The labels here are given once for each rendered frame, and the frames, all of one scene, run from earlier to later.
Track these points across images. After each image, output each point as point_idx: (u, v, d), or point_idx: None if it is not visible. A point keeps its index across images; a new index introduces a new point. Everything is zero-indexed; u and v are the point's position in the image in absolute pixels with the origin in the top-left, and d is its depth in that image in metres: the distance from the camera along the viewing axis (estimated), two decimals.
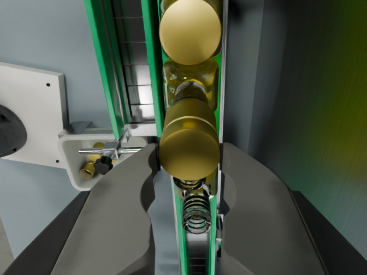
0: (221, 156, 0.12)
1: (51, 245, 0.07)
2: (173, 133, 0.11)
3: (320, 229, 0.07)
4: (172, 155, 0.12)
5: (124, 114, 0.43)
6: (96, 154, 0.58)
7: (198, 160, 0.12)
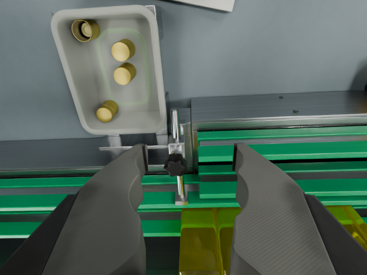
0: (235, 157, 0.12)
1: (38, 251, 0.07)
2: None
3: (335, 235, 0.07)
4: None
5: (206, 133, 0.38)
6: (124, 57, 0.40)
7: None
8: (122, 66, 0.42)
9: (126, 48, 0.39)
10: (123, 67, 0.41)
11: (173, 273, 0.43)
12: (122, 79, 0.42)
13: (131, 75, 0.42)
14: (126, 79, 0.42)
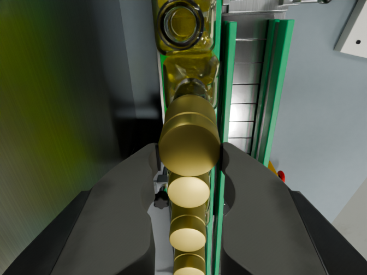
0: (221, 156, 0.12)
1: (51, 245, 0.07)
2: (197, 205, 0.18)
3: (320, 229, 0.07)
4: (200, 195, 0.17)
5: (276, 29, 0.35)
6: None
7: (182, 191, 0.17)
8: (193, 119, 0.11)
9: None
10: (196, 124, 0.11)
11: None
12: (189, 161, 0.12)
13: (220, 146, 0.12)
14: (202, 163, 0.12)
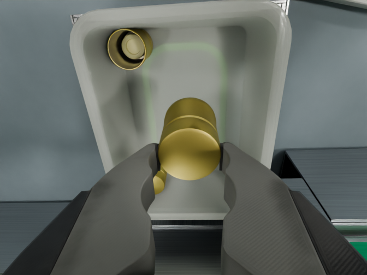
0: (221, 156, 0.12)
1: (51, 245, 0.07)
2: None
3: (320, 229, 0.07)
4: None
5: (366, 250, 0.20)
6: (201, 171, 0.12)
7: None
8: None
9: (212, 146, 0.11)
10: None
11: None
12: None
13: None
14: None
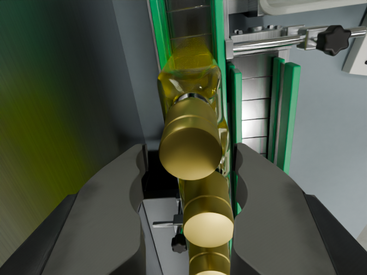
0: (235, 157, 0.12)
1: (38, 251, 0.07)
2: None
3: (335, 235, 0.07)
4: None
5: (280, 67, 0.35)
6: (202, 171, 0.12)
7: None
8: (210, 205, 0.14)
9: (213, 146, 0.11)
10: (213, 211, 0.13)
11: (86, 48, 0.26)
12: (209, 237, 0.14)
13: (234, 223, 0.14)
14: (220, 238, 0.14)
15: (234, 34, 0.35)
